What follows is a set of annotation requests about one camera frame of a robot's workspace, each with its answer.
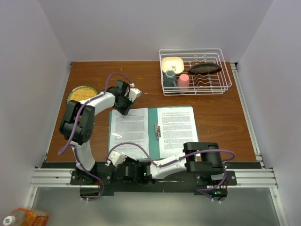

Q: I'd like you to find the printed white paper sheet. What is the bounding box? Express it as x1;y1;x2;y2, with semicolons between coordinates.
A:
109;108;149;160

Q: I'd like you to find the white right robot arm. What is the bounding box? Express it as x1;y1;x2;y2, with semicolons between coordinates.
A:
110;142;226;185

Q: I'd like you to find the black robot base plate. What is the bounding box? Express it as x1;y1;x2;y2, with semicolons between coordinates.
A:
71;162;237;201

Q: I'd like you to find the metal folder clip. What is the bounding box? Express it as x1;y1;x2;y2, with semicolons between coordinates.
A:
155;124;161;140

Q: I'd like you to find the green file folder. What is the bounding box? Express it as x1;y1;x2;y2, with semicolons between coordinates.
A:
108;106;199;161

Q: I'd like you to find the orange drink bottle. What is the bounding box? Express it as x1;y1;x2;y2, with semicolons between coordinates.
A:
3;208;49;226

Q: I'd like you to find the white wire dish rack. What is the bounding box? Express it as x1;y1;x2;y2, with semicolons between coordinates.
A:
159;48;232;96

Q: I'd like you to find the cream square bowl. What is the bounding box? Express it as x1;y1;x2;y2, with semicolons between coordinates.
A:
161;56;184;74

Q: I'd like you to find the printed paper stack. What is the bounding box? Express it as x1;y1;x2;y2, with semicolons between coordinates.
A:
157;106;199;158

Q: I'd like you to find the grey-blue mug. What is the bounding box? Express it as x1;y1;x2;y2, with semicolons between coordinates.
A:
163;70;177;88

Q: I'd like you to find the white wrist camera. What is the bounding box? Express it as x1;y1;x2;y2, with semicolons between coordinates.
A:
128;88;142;102
105;151;127;167

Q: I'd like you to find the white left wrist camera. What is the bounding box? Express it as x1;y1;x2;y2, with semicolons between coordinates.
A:
128;88;142;102

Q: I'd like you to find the round woven yellow coaster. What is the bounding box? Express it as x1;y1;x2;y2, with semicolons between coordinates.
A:
66;85;99;105

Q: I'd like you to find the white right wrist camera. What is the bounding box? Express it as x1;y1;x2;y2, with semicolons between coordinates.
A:
105;151;127;167

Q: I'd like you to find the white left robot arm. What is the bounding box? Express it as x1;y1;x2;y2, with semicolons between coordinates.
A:
58;80;142;185

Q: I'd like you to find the dark brown oval plate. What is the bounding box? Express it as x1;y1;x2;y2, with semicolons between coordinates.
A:
187;63;222;75

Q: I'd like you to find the pink cup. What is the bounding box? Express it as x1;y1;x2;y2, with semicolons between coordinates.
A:
177;73;190;94

